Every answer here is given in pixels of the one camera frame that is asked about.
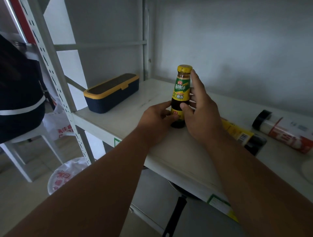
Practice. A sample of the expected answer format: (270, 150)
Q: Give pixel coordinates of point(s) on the person's left hand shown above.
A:
(152, 122)

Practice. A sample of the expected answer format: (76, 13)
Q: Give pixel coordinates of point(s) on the person's right hand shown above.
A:
(205, 117)

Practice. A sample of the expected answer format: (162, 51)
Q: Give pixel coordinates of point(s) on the person's right thumb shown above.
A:
(186, 109)

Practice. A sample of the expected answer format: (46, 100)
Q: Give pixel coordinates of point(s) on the person's left thumb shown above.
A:
(172, 118)

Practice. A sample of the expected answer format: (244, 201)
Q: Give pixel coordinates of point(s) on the dark sauce bottle yellow cap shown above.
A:
(182, 90)

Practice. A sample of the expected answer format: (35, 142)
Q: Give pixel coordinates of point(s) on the person's left forearm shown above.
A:
(97, 190)

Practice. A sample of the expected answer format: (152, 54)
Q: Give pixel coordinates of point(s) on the person's right forearm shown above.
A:
(256, 195)

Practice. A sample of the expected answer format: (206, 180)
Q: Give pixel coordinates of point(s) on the yellow label dark bottle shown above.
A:
(240, 134)

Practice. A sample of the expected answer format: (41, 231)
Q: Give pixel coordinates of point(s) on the green white shelf label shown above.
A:
(221, 205)
(117, 142)

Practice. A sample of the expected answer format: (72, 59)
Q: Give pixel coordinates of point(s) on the navy box with yellow lid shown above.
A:
(110, 95)

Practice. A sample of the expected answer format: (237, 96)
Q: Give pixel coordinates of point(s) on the black frying pan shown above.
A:
(174, 217)

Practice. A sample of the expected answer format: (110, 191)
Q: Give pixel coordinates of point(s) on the white red bottle black cap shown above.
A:
(286, 130)

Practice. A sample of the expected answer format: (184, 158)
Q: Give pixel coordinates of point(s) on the white plastic bag red print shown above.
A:
(64, 174)
(60, 124)

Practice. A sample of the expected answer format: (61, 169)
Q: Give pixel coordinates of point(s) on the white metal shelf rack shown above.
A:
(52, 66)

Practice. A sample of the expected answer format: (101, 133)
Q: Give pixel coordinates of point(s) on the white plastic stool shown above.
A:
(23, 153)

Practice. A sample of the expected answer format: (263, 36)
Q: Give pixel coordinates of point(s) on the dark bag with white stripe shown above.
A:
(19, 97)

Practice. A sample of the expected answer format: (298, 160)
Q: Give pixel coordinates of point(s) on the red pillar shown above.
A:
(22, 19)

